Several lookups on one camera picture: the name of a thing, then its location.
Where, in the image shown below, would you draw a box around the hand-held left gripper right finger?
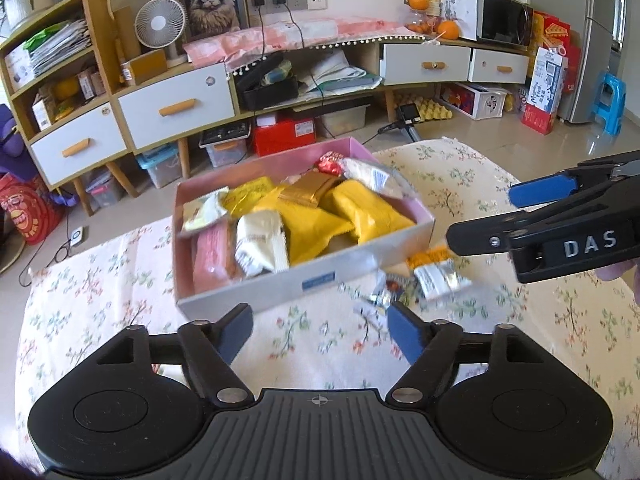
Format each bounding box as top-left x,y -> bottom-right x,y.
386,301 -> 551,405

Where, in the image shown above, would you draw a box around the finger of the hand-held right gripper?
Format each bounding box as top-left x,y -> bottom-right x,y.
509,149 -> 640,209
446,176 -> 640,259

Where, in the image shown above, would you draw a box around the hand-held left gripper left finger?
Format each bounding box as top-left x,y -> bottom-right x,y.
95,304 -> 256,407

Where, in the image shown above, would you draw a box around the clear candy wrapper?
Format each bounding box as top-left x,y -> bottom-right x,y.
350,270 -> 418,317

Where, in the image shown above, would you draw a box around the orange and white snack packet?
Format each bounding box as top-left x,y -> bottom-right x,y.
406,246 -> 473,302

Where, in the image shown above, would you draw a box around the pink and silver cardboard box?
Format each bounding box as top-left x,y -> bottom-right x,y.
171,136 -> 436,322

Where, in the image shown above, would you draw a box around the pink snack packet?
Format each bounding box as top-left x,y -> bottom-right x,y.
190,222 -> 240,293

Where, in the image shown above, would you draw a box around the beige snack packet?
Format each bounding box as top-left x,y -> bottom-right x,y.
234,209 -> 291,278
180,187 -> 230,238

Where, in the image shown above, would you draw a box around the large yellow snack packet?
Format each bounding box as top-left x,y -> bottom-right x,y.
252,187 -> 353,267
330,179 -> 417,246

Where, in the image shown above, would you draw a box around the clear white bread packet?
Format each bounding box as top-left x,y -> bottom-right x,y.
342,157 -> 418,200

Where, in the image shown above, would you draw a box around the small yellow snack packet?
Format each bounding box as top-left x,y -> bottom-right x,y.
221,177 -> 275,218

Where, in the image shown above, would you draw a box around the gold snack packet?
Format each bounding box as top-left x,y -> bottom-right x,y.
277,169 -> 341,207

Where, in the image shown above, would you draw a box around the red snack packet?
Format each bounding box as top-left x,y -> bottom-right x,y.
317,151 -> 347,177

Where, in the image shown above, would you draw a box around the person's right hand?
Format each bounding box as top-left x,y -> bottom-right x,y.
596,260 -> 640,306

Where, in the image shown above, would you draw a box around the blue and white carton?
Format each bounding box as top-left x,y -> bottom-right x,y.
520,45 -> 571,136

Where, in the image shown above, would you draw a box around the white and red box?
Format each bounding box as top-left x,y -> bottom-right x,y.
440,82 -> 516,121

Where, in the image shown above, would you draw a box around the blue plastic stool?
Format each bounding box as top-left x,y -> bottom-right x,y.
595,72 -> 628,136

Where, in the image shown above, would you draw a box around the yellow egg tray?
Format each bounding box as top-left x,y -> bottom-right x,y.
395,100 -> 453,123

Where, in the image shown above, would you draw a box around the red gift boxes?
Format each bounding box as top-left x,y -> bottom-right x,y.
530,10 -> 583,96

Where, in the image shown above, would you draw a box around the silver refrigerator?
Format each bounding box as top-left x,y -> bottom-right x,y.
557,0 -> 640,126

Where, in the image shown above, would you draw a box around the white microwave oven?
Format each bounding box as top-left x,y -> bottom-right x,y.
440,0 -> 535,48

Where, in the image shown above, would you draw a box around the clear plastic storage box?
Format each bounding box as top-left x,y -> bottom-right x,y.
320,105 -> 371,138

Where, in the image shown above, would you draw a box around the clear box with orange clips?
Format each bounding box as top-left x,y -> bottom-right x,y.
205,137 -> 248,168

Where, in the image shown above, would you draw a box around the blue lid storage box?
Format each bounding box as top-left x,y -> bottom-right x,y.
136,142 -> 182,188

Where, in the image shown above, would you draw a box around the small clear storage box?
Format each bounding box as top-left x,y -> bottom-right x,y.
85,167 -> 126,211

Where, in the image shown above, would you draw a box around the black electronic device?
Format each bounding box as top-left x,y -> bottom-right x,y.
200,120 -> 251,148

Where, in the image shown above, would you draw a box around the red flat box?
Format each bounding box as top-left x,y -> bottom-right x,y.
252,115 -> 318,156

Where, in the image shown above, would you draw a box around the pile of papers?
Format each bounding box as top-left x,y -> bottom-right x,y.
300,50 -> 381,101

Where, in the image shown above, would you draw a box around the black storage tray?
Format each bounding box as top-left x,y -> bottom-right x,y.
235,52 -> 298,111

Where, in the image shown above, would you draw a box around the red gift bag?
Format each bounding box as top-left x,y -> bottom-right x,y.
0,172 -> 66,246

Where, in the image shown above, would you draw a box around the pink cloth with pompom trim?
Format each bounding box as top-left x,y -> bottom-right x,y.
182,17 -> 436,68

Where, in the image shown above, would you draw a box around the yellow brown box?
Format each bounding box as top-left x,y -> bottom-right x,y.
122,50 -> 168,86

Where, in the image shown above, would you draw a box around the purple plush toy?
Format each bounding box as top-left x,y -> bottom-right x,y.
0,105 -> 26,176

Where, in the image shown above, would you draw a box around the white desk fan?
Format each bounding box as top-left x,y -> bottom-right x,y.
134,0 -> 187,68

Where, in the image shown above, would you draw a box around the wooden tv cabinet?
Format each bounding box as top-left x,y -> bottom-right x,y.
0,0 -> 533,216

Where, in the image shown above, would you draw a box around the framed cat picture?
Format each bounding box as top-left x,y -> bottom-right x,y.
165,0 -> 251,43

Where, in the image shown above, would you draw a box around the stack of magazines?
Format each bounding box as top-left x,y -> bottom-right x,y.
30,20 -> 96,78

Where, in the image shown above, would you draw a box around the white drawer wooden handle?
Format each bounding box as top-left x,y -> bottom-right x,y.
380,42 -> 473,86
467,48 -> 531,85
117,66 -> 236,153
29,101 -> 128,187

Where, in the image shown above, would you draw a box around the small camera on tripod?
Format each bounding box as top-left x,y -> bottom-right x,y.
377,105 -> 423,143

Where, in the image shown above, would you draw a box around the white floor gadget with cable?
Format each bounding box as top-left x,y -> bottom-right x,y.
20,225 -> 87,286

